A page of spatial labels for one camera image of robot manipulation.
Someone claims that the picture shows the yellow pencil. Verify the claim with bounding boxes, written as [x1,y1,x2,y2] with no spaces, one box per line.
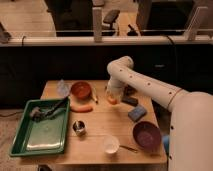
[92,87,98,104]

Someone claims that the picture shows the small metal cup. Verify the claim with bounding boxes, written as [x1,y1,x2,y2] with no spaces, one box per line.
[73,121,86,136]

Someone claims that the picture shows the blue sponge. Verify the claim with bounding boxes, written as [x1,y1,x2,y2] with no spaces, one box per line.
[128,105,147,122]

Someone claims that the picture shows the black office chair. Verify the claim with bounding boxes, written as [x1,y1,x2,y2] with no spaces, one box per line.
[102,9,120,36]

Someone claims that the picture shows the black rectangular block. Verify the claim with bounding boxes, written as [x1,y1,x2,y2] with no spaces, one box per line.
[122,96,138,106]

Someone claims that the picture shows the white plastic cup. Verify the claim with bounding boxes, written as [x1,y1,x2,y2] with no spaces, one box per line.
[103,135,120,155]

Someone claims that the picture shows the green plastic tray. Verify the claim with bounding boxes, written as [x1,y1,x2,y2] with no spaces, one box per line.
[10,99,70,157]

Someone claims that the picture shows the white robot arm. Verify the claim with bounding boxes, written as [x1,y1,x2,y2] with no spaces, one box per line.
[107,56,213,171]

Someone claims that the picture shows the yellow red apple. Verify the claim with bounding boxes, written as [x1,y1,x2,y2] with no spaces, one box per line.
[107,96,117,105]

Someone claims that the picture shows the orange bowl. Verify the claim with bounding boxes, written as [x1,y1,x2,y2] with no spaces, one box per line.
[71,81,91,99]

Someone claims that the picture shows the dark grape bunch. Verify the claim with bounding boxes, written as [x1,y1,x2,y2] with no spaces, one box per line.
[124,86,136,96]

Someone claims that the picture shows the wooden table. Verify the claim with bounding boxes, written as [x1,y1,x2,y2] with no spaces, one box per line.
[20,80,167,165]

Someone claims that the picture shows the metal spoon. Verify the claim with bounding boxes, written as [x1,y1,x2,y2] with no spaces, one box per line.
[119,145,138,153]

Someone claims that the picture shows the orange carrot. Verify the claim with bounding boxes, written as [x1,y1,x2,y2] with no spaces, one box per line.
[70,105,93,113]

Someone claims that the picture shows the clear plastic cup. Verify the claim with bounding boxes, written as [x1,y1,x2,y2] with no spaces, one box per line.
[57,80,70,97]

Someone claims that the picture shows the purple bowl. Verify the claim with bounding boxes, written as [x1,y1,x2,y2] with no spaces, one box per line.
[132,121,161,153]

